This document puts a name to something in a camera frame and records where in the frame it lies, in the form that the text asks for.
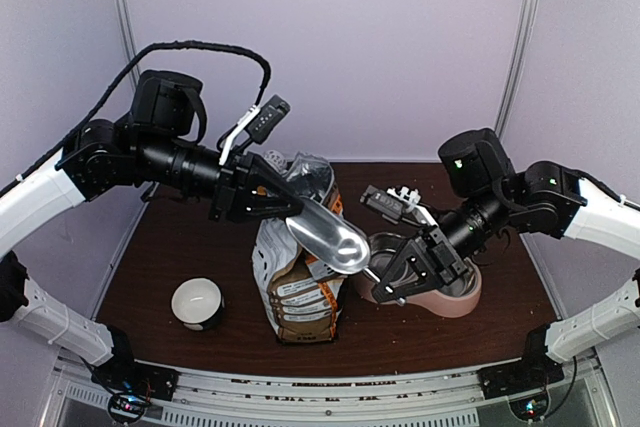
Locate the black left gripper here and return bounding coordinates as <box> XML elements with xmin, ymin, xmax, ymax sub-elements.
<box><xmin>134</xmin><ymin>129</ymin><xmax>305</xmax><ymax>224</ymax></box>

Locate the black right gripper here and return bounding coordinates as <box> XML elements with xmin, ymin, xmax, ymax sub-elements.
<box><xmin>371</xmin><ymin>184</ymin><xmax>511</xmax><ymax>305</ymax></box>

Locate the metal food scoop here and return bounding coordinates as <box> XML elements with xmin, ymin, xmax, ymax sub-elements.
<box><xmin>285</xmin><ymin>198</ymin><xmax>381</xmax><ymax>285</ymax></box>

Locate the dog food bag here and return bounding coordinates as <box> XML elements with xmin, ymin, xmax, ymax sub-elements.
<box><xmin>252</xmin><ymin>152</ymin><xmax>347</xmax><ymax>344</ymax></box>

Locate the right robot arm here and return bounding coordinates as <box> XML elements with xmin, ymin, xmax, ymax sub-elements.
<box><xmin>361</xmin><ymin>128</ymin><xmax>639</xmax><ymax>303</ymax></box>

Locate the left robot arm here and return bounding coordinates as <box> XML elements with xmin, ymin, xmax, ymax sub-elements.
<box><xmin>1</xmin><ymin>70</ymin><xmax>302</xmax><ymax>391</ymax></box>

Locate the pink double pet feeder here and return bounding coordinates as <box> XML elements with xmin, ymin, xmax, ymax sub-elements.
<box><xmin>368</xmin><ymin>232</ymin><xmax>482</xmax><ymax>318</ymax></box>

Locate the large steel feeder bowl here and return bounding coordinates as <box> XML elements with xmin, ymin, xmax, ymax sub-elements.
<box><xmin>367</xmin><ymin>232</ymin><xmax>479</xmax><ymax>303</ymax></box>

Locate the white ceramic bowl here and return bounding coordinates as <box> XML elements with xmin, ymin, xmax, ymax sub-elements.
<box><xmin>171</xmin><ymin>278</ymin><xmax>226</xmax><ymax>332</ymax></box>

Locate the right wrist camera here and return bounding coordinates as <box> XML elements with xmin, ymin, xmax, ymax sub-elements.
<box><xmin>359</xmin><ymin>184</ymin><xmax>441</xmax><ymax>231</ymax></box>

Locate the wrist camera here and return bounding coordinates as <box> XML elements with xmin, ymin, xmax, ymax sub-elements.
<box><xmin>219</xmin><ymin>95</ymin><xmax>291</xmax><ymax>166</ymax></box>
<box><xmin>359</xmin><ymin>184</ymin><xmax>441</xmax><ymax>231</ymax></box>

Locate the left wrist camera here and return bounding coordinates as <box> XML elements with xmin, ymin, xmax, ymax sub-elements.
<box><xmin>219</xmin><ymin>95</ymin><xmax>291</xmax><ymax>166</ymax></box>

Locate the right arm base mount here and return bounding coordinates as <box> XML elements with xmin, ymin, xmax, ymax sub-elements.
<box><xmin>477</xmin><ymin>324</ymin><xmax>565</xmax><ymax>422</ymax></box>

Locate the black braided cable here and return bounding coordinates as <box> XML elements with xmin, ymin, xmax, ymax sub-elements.
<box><xmin>0</xmin><ymin>40</ymin><xmax>273</xmax><ymax>198</ymax></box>

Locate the aluminium front rail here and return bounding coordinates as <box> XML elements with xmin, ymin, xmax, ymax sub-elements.
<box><xmin>49</xmin><ymin>346</ymin><xmax>611</xmax><ymax>427</ymax></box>

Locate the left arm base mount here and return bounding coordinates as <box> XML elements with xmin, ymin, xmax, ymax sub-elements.
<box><xmin>86</xmin><ymin>326</ymin><xmax>179</xmax><ymax>425</ymax></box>

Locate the left aluminium frame post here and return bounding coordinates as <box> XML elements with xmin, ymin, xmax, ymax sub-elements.
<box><xmin>103</xmin><ymin>0</ymin><xmax>141</xmax><ymax>88</ymax></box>

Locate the aluminium frame post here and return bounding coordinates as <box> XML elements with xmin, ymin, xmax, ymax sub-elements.
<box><xmin>495</xmin><ymin>0</ymin><xmax>539</xmax><ymax>138</ymax></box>
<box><xmin>103</xmin><ymin>0</ymin><xmax>141</xmax><ymax>88</ymax></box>

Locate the right aluminium frame post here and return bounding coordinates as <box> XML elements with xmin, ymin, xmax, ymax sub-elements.
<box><xmin>495</xmin><ymin>0</ymin><xmax>539</xmax><ymax>138</ymax></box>

